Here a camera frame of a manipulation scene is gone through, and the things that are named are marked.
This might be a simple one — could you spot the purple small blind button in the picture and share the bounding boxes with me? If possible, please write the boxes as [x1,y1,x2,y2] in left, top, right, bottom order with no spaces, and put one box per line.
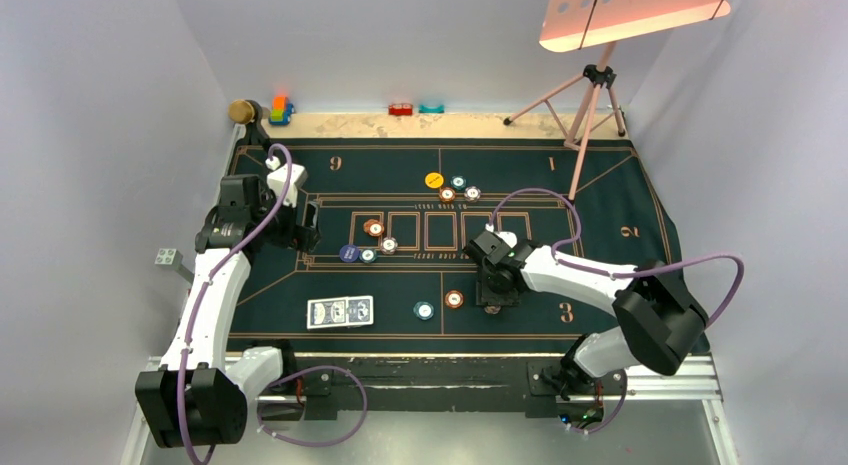
[338,244,361,263]

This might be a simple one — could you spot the orange red chip stack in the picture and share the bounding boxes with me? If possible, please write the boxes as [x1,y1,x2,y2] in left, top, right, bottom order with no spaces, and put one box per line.
[444,290,465,309]

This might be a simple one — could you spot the green blue chips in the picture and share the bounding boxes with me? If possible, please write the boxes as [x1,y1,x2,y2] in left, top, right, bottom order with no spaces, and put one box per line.
[450,175,468,192]
[359,248,379,264]

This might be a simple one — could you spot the orange chips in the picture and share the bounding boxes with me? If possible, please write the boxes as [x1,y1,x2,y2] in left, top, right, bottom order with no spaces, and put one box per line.
[438,187,456,204]
[363,219,385,237]

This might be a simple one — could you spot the blue playing card deck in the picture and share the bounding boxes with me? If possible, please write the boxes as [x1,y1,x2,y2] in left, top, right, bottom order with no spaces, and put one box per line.
[306,295,374,330]

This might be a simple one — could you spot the peach blue chips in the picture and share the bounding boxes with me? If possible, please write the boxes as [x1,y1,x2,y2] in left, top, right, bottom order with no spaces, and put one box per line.
[380,237,398,255]
[463,186,482,203]

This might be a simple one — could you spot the green blue chip stack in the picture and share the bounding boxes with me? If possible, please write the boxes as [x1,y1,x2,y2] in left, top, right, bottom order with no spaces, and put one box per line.
[413,301,435,321]

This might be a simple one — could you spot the yellow dealer button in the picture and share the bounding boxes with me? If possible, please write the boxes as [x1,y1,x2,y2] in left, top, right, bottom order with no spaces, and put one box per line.
[424,172,445,189]

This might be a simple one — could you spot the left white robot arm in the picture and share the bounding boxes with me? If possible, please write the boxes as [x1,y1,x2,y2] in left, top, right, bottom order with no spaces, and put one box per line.
[135,165,320,448]

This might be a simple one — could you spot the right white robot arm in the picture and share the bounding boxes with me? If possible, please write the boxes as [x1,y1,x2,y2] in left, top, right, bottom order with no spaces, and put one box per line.
[464,229,708,392]

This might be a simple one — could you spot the green poker table mat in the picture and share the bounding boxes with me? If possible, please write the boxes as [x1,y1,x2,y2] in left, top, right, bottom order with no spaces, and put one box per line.
[228,139,682,354]

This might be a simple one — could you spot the colourful toy block stack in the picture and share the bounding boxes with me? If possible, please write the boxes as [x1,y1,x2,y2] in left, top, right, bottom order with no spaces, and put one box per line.
[268,95,294,126]

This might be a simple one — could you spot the brass round knob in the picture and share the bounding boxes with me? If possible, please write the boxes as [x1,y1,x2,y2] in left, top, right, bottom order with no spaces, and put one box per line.
[228,99,263,125]

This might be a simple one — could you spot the red toy block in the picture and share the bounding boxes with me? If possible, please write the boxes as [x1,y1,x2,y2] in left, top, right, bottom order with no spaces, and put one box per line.
[387,102,415,116]

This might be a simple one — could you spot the teal toy block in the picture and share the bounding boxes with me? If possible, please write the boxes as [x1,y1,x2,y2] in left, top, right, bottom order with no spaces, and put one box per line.
[418,102,445,114]

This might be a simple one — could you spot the pink music stand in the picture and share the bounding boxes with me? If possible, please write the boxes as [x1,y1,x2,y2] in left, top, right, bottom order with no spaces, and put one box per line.
[503,0,731,201]

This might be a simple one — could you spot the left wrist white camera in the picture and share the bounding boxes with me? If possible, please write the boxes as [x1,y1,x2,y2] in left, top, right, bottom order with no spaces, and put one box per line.
[265,157,308,208]

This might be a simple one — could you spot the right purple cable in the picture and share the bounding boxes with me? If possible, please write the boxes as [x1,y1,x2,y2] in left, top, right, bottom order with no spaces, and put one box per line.
[486,187,746,437]

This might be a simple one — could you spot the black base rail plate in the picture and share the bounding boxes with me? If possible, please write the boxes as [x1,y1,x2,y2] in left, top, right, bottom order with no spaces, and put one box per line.
[259,354,626,424]

